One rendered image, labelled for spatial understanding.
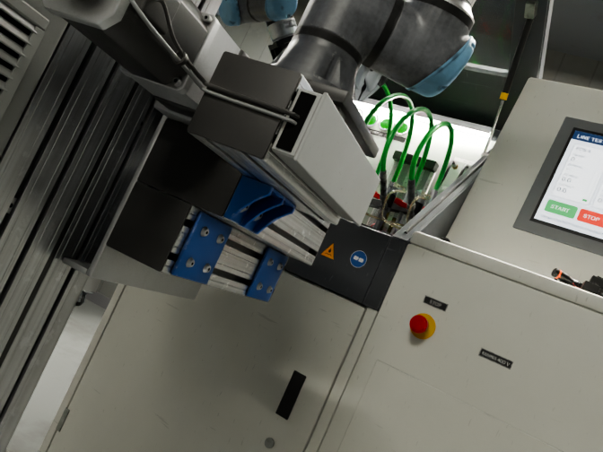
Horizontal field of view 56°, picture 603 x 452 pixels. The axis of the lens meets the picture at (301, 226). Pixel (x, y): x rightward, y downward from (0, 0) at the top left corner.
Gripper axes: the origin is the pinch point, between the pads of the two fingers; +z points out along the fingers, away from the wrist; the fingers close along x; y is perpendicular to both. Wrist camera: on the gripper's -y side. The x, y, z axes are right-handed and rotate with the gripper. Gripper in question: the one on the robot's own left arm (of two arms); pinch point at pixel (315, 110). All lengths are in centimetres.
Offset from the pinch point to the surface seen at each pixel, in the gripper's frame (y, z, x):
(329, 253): 26.8, 31.1, 21.4
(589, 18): -235, -1, -32
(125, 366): 66, 45, -23
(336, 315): 33, 43, 25
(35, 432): 85, 67, -77
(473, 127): -48, 20, 13
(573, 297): 11, 47, 66
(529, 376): 22, 58, 61
